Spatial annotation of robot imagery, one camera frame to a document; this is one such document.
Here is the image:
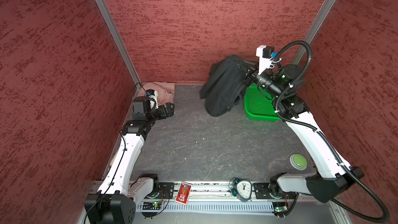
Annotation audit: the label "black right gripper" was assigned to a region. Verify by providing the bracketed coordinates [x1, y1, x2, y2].
[237, 58, 286, 98]

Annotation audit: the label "pink shorts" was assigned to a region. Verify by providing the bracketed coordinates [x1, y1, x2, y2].
[138, 82, 175, 105]

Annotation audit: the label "black shorts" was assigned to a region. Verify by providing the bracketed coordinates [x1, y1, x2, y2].
[200, 55, 247, 117]

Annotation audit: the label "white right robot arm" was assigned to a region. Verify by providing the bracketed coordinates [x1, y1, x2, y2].
[238, 61, 364, 203]

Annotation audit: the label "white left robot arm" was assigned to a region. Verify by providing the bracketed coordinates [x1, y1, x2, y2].
[84, 97, 175, 224]

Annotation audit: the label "green plastic basket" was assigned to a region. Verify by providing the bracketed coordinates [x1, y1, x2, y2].
[244, 84, 280, 122]

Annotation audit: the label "red card pack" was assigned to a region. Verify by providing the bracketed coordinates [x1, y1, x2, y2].
[175, 182, 192, 205]

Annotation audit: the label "green push button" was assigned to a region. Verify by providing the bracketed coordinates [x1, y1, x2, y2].
[289, 153, 308, 171]

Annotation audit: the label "left controller board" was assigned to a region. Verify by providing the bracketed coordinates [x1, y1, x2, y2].
[141, 202, 163, 219]

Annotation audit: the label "controller board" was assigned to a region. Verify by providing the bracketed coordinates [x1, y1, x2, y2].
[141, 202, 163, 219]
[272, 202, 289, 218]

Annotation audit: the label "dark green alarm clock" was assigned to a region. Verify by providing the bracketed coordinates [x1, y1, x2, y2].
[229, 178, 252, 202]

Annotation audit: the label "right controller board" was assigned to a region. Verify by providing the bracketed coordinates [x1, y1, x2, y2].
[272, 202, 289, 218]

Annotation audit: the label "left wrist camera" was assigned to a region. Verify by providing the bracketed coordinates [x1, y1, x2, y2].
[132, 89, 158, 121]

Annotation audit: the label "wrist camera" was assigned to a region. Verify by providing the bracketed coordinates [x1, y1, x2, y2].
[256, 45, 275, 75]
[132, 89, 158, 121]

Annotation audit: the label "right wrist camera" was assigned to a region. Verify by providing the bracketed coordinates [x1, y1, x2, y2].
[256, 45, 275, 75]

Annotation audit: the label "black corrugated cable hose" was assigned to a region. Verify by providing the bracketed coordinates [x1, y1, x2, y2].
[273, 40, 391, 224]

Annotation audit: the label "aluminium front rail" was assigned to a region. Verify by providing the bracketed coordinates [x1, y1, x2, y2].
[88, 180, 341, 201]

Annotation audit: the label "aluminium corner post right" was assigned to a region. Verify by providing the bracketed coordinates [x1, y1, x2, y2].
[291, 0, 351, 66]

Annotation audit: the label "aluminium corner post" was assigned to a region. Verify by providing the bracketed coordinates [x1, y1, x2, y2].
[95, 0, 141, 84]
[291, 0, 351, 66]

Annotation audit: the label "aluminium corner post left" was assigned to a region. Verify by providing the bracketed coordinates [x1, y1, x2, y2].
[95, 0, 141, 84]

